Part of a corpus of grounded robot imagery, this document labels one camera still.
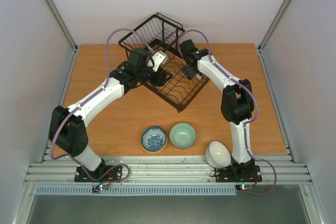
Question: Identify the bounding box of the black wire dish rack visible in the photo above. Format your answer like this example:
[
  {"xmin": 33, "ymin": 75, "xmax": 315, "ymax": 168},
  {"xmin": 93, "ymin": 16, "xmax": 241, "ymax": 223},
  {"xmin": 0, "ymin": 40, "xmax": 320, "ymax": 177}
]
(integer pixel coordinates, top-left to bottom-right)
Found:
[{"xmin": 133, "ymin": 13, "xmax": 209, "ymax": 112}]

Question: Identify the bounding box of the celadon green bowl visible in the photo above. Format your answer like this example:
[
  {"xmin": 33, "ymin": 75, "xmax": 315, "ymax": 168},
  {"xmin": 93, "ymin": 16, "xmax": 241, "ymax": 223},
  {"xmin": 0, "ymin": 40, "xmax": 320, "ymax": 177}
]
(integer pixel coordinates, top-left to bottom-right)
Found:
[{"xmin": 169, "ymin": 123, "xmax": 196, "ymax": 149}]

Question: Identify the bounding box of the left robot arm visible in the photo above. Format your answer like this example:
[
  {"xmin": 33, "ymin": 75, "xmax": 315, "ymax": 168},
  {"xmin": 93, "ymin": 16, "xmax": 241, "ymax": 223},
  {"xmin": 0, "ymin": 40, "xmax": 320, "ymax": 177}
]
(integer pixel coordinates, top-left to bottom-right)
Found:
[{"xmin": 48, "ymin": 48, "xmax": 172, "ymax": 181}]

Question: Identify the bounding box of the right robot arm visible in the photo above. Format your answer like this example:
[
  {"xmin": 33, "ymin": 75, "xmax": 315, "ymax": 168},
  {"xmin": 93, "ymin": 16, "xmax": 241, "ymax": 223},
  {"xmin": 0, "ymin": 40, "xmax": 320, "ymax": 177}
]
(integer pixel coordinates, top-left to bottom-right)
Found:
[{"xmin": 176, "ymin": 39, "xmax": 255, "ymax": 180}]

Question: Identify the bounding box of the blue floral bowl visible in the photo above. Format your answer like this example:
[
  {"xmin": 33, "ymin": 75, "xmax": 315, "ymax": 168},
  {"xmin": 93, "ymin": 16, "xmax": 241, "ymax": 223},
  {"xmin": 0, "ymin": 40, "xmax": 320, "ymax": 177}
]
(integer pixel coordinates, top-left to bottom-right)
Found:
[{"xmin": 140, "ymin": 126, "xmax": 167, "ymax": 153}]

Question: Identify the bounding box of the plain white bowl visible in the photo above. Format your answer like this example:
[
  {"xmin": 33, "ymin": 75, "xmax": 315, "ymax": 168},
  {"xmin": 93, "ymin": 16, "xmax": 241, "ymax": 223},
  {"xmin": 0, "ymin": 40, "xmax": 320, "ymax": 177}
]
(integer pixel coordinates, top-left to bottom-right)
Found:
[{"xmin": 206, "ymin": 141, "xmax": 231, "ymax": 168}]

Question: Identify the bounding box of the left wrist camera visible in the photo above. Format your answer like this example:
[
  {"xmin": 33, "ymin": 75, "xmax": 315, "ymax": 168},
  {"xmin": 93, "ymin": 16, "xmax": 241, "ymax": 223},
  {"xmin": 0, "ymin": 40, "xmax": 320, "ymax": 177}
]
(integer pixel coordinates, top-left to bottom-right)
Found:
[{"xmin": 152, "ymin": 51, "xmax": 168, "ymax": 72}]

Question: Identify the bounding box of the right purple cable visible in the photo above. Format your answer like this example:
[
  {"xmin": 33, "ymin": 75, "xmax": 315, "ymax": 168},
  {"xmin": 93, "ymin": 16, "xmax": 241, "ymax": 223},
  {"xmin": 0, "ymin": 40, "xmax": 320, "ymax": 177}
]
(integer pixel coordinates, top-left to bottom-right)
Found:
[{"xmin": 176, "ymin": 29, "xmax": 278, "ymax": 196}]

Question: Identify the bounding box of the purple cable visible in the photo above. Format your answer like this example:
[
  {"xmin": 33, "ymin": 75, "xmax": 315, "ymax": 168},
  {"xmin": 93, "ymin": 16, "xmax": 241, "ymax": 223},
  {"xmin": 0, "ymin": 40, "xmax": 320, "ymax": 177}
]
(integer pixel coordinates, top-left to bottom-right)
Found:
[
  {"xmin": 176, "ymin": 29, "xmax": 278, "ymax": 196},
  {"xmin": 49, "ymin": 28, "xmax": 158, "ymax": 183}
]

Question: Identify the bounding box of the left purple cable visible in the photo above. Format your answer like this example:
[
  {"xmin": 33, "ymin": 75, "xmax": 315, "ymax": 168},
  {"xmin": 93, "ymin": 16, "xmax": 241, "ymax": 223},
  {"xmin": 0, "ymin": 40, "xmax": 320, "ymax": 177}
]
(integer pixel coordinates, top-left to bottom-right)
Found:
[{"xmin": 49, "ymin": 28, "xmax": 158, "ymax": 183}]

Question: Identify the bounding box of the aluminium rail frame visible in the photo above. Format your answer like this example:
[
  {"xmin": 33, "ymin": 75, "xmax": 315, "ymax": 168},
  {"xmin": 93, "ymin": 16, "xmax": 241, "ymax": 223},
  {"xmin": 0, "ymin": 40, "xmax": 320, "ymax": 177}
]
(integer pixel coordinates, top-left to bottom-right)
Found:
[{"xmin": 24, "ymin": 155, "xmax": 312, "ymax": 185}]

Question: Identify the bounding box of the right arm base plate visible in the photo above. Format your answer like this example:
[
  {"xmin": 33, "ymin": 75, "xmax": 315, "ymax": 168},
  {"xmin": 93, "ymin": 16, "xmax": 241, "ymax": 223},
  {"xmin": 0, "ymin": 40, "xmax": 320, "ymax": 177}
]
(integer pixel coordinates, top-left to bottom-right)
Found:
[{"xmin": 213, "ymin": 165, "xmax": 262, "ymax": 183}]

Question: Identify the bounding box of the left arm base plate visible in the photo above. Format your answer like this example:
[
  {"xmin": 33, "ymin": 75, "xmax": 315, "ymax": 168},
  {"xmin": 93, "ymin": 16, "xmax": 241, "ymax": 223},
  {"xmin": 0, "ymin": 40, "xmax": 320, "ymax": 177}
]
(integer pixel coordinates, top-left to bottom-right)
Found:
[{"xmin": 74, "ymin": 165, "xmax": 123, "ymax": 183}]

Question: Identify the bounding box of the blue slotted cable duct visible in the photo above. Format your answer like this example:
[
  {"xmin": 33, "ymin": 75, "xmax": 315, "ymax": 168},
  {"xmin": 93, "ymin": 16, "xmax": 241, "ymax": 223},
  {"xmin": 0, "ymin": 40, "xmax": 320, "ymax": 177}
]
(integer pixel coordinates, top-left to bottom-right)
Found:
[{"xmin": 35, "ymin": 185, "xmax": 236, "ymax": 197}]

